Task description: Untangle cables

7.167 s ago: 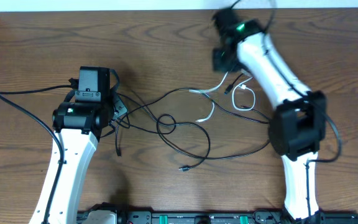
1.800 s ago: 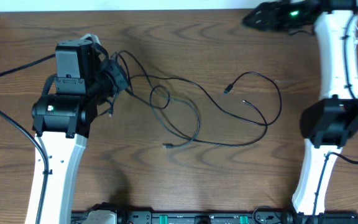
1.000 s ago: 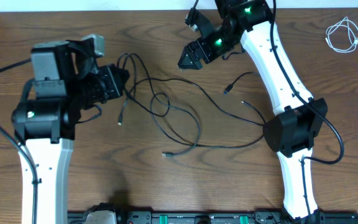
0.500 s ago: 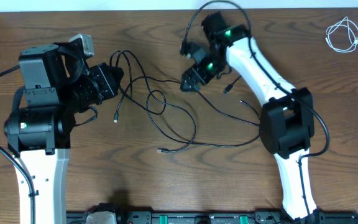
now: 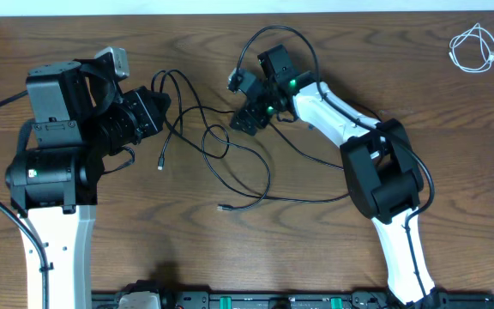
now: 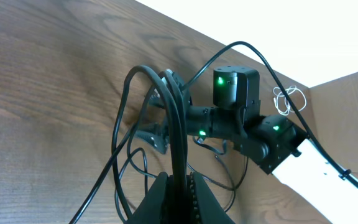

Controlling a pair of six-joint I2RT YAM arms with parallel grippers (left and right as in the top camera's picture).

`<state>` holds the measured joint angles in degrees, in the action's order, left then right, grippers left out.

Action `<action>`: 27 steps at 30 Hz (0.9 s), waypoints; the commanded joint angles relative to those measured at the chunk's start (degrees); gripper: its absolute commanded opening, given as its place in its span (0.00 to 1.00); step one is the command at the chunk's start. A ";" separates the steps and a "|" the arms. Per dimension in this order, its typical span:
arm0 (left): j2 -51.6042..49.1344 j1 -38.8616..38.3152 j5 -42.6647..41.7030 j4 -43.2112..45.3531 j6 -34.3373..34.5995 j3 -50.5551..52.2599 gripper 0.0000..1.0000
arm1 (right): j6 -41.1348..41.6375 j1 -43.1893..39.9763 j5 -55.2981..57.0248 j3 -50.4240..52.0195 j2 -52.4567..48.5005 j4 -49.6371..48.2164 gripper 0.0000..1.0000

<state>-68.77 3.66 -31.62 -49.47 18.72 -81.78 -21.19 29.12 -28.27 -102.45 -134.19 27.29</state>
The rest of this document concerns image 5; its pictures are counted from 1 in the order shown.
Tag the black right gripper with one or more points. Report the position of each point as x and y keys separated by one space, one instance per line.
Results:
x=250 y=109

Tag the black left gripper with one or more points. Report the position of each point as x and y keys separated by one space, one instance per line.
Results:
x=153 y=115

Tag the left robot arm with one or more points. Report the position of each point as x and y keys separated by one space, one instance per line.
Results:
x=80 y=116

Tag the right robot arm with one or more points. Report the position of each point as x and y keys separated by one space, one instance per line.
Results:
x=383 y=175

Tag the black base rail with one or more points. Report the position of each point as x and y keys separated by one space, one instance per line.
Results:
x=143 y=294

